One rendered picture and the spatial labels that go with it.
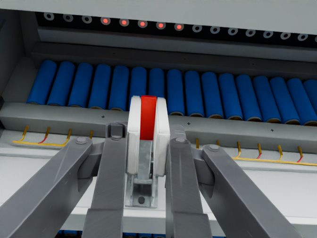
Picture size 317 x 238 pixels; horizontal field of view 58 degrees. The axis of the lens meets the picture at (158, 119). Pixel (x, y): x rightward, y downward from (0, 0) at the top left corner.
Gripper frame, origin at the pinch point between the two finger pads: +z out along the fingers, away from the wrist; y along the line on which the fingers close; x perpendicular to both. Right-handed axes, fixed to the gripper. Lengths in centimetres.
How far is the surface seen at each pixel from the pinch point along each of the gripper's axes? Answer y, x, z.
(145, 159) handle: 0.1, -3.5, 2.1
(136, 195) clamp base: -0.5, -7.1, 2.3
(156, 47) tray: 0.7, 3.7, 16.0
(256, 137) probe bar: 10.7, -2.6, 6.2
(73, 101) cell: -7.4, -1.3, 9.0
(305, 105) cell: 17.1, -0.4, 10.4
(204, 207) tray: 5.5, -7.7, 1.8
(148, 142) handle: 0.2, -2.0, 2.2
